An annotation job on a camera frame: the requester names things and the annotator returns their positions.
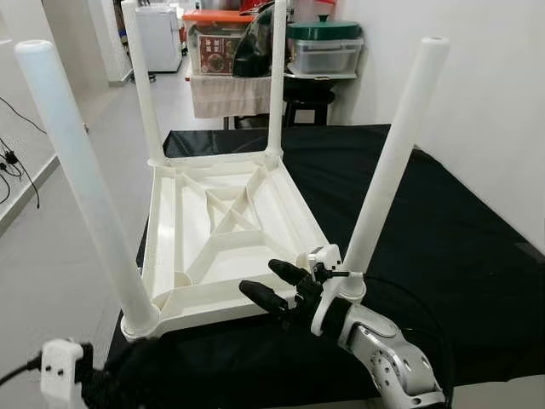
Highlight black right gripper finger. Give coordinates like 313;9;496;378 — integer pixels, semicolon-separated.
268;259;312;286
238;279;292;323

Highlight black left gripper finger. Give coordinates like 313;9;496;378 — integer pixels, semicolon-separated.
106;337;167;380
100;375;158;409

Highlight white plastic table top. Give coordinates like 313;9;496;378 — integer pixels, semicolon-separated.
122;152;367;342

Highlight black tablecloth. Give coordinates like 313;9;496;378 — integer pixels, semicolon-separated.
102;124;545;409

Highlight clear plastic bag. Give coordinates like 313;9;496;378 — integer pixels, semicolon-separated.
166;130;273;159

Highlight black round stool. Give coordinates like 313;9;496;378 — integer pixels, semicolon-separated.
285;85;335;127

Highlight beige cloth covered table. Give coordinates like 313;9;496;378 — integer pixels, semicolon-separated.
189;75;273;118

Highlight clear plastic storage box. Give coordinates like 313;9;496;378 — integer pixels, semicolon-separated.
291;38;363;76

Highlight black bag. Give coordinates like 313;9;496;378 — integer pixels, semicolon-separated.
234;15;278;78

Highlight orange-lidded storage box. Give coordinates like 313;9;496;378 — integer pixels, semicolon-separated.
183;9;256;76

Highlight green pot lid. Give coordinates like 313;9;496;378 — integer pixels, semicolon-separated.
287;15;363;42

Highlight white cabinet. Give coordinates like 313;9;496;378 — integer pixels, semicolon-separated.
136;4;184;73

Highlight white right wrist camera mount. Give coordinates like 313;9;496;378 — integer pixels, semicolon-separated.
308;245;367;335

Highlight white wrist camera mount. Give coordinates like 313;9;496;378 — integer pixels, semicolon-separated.
308;245;367;335
40;339;86;409

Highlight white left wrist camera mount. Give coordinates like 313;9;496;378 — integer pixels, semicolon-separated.
40;339;86;409

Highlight black wall cable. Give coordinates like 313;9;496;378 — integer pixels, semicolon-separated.
0;136;42;210
0;95;48;135

